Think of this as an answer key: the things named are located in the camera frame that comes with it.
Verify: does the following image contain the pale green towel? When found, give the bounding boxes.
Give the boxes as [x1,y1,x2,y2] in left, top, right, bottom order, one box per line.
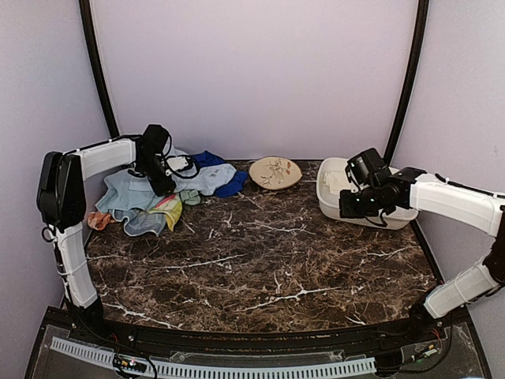
[178,189,201,206]

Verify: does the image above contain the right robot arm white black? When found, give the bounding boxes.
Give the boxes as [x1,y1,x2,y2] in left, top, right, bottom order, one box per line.
[339,148,504,343]

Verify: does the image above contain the right black frame post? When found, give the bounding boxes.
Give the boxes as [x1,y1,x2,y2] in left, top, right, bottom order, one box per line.
[383,0,430,163]

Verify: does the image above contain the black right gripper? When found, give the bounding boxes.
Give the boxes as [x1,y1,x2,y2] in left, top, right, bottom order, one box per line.
[340,186,382,219]

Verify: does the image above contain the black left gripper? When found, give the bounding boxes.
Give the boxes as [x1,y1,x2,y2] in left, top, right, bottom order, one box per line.
[136,155,175,196]

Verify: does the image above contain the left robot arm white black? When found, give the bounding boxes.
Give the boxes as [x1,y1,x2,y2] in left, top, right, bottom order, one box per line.
[36,124,175,344]

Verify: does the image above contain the white slotted cable duct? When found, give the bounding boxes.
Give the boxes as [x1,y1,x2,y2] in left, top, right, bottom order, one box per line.
[49,337,377,378]

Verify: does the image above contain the beige floral plate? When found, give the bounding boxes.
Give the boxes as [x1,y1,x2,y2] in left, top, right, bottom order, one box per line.
[249,156,302,190]

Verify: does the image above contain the left black frame post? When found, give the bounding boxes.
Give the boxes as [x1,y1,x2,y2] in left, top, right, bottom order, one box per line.
[78,0,120,137]

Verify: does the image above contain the royal blue towel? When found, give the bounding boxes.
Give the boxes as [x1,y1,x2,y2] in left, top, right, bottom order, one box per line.
[193,151,248,198]

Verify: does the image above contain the cream white towel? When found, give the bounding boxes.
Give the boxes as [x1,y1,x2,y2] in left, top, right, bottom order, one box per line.
[322,171,350,195]

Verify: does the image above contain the yellow patterned towel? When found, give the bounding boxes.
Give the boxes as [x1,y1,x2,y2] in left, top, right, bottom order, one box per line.
[148,193,182,231]

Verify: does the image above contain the blue grey towel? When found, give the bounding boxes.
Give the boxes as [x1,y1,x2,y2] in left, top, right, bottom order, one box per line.
[95,170,166,237]

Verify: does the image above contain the black frame post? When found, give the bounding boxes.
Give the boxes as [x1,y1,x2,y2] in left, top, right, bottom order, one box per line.
[78,0,120,137]
[383,0,430,163]

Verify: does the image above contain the white plastic basin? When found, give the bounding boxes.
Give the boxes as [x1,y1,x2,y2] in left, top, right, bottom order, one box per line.
[316,157,418,230]

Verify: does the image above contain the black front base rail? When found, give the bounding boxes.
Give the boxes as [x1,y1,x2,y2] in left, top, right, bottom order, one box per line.
[38,307,476,357]

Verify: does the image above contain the orange patterned cloth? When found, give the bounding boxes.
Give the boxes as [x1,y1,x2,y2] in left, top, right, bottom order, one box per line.
[88,211,116,231]

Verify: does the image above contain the light blue towel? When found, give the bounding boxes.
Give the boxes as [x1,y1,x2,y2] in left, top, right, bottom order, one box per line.
[171,151,238,196]

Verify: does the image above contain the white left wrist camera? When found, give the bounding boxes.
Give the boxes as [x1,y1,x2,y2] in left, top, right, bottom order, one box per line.
[164,156,190,176]

